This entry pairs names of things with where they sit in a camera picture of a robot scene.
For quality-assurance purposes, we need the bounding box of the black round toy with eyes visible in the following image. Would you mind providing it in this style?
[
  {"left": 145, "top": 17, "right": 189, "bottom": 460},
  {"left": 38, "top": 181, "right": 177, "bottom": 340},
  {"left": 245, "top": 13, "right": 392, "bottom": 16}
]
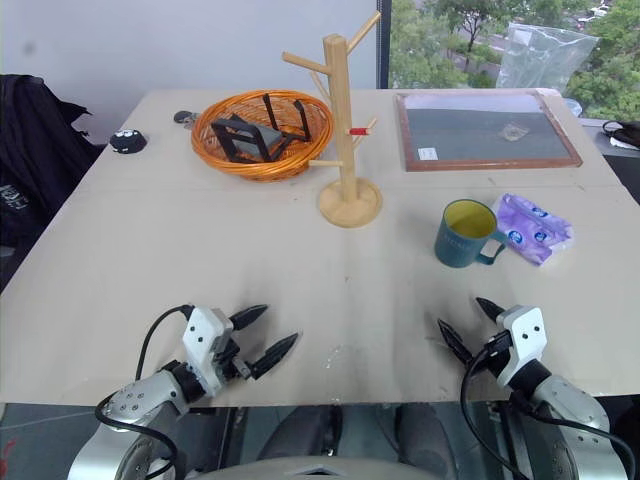
[{"left": 109, "top": 128, "right": 148, "bottom": 155}]

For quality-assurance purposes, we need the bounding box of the large clear plastic bag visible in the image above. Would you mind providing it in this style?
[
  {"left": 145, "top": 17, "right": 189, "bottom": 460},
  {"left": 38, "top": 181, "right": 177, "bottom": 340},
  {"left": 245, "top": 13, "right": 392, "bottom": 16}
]
[{"left": 495, "top": 20, "right": 601, "bottom": 97}]

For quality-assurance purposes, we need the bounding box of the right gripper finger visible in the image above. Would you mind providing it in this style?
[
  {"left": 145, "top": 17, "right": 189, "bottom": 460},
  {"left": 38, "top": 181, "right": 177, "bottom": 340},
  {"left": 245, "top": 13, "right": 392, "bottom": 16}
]
[
  {"left": 437, "top": 319, "right": 476, "bottom": 371},
  {"left": 475, "top": 297, "right": 507, "bottom": 327}
]

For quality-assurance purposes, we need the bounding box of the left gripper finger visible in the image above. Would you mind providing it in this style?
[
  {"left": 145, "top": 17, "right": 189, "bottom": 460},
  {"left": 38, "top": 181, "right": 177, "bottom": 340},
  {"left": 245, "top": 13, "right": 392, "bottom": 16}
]
[
  {"left": 248, "top": 332, "right": 300, "bottom": 382},
  {"left": 230, "top": 304, "right": 270, "bottom": 332}
]

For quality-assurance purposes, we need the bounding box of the silver robot torso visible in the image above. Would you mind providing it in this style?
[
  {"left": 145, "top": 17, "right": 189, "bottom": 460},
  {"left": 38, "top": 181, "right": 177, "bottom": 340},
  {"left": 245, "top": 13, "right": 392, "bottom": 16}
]
[{"left": 198, "top": 453, "right": 444, "bottom": 480}]

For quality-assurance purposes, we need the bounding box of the teal mug yellow inside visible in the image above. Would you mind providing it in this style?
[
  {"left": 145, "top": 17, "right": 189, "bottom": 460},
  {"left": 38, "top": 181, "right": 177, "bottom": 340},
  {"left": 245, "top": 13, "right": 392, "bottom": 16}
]
[{"left": 432, "top": 198, "right": 508, "bottom": 270}]

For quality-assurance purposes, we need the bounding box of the black folding stand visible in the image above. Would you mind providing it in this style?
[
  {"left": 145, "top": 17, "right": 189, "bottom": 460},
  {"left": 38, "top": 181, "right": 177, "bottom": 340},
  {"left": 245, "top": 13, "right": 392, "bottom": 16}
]
[{"left": 210, "top": 91, "right": 314, "bottom": 165}]

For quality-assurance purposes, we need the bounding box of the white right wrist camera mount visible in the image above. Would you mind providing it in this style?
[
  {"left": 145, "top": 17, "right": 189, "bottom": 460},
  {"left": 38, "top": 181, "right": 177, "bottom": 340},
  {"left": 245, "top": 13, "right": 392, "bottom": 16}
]
[{"left": 494, "top": 305, "right": 546, "bottom": 389}]

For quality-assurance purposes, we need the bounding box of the purple tissue pack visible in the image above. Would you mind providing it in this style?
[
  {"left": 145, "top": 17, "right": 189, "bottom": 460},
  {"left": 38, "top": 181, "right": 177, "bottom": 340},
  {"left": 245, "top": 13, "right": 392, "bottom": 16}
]
[{"left": 490, "top": 192, "right": 575, "bottom": 268}]

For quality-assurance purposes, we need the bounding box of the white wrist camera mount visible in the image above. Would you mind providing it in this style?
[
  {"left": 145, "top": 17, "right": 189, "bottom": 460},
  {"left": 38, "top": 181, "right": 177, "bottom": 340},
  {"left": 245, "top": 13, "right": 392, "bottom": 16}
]
[
  {"left": 494, "top": 305, "right": 546, "bottom": 389},
  {"left": 181, "top": 306, "right": 235, "bottom": 399}
]

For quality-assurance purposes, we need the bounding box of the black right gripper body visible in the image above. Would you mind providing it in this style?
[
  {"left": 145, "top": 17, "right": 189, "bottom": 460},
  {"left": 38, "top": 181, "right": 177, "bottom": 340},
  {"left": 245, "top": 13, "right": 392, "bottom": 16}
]
[{"left": 469, "top": 328, "right": 514, "bottom": 380}]

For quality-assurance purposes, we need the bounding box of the orange woven basket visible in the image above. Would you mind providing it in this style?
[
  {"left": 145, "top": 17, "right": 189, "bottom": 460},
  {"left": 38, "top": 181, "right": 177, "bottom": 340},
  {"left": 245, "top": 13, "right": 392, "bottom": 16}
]
[{"left": 190, "top": 89, "right": 336, "bottom": 183}]

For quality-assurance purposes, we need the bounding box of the wooden mug tree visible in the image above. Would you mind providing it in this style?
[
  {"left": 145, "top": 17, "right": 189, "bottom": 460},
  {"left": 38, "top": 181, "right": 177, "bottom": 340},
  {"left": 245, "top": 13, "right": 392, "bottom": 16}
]
[{"left": 281, "top": 9, "right": 384, "bottom": 229}]

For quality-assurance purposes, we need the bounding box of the dark side desk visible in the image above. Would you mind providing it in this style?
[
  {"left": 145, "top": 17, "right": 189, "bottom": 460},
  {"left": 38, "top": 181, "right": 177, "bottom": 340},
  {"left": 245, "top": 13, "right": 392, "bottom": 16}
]
[{"left": 578, "top": 116, "right": 640, "bottom": 207}]

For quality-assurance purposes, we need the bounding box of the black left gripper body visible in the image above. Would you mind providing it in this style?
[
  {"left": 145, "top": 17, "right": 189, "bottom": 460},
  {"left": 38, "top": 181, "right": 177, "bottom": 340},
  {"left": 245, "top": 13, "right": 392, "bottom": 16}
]
[{"left": 212, "top": 323, "right": 254, "bottom": 385}]

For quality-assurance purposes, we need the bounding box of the black backpack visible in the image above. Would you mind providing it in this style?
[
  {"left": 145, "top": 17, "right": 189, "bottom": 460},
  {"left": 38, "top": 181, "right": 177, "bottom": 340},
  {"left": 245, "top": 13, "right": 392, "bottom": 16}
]
[{"left": 0, "top": 73, "right": 109, "bottom": 254}]

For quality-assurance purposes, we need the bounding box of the dark window frame post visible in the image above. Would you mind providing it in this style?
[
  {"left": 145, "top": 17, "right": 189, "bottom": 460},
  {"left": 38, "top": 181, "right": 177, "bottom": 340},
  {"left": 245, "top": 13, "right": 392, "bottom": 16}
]
[{"left": 375, "top": 0, "right": 393, "bottom": 92}]

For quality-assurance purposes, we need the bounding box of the wooden framed dark board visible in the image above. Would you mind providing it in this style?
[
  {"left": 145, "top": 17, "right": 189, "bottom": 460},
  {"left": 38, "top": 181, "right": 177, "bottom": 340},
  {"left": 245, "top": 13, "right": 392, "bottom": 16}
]
[{"left": 394, "top": 89, "right": 584, "bottom": 174}]

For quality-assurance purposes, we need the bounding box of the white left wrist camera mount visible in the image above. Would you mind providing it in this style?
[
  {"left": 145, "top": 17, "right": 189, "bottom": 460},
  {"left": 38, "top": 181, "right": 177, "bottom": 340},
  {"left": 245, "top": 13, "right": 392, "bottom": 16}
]
[{"left": 181, "top": 306, "right": 235, "bottom": 399}]

